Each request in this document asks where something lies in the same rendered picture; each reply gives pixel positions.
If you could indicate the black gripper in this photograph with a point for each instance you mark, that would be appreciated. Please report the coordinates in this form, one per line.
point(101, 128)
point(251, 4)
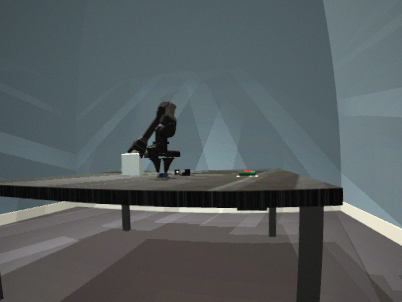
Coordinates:
point(169, 156)

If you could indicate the blue and green battery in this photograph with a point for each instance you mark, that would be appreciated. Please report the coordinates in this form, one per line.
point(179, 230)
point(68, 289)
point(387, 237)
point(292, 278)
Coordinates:
point(159, 175)

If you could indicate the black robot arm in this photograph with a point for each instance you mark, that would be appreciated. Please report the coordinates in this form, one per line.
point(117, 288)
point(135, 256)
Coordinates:
point(165, 116)

